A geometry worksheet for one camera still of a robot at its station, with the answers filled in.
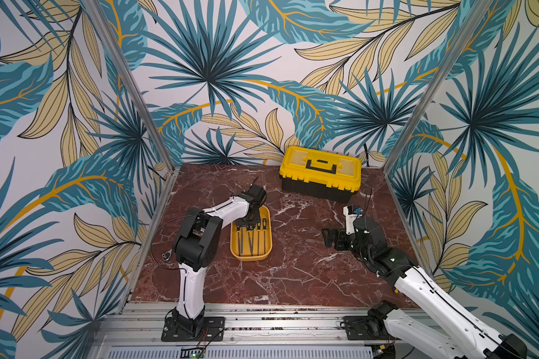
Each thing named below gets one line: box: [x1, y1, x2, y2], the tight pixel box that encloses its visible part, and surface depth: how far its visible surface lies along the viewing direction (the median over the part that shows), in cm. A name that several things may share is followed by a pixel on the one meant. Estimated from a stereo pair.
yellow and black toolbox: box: [279, 145, 362, 204], surface depth 100 cm
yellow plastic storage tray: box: [229, 204, 273, 262], surface depth 94 cm
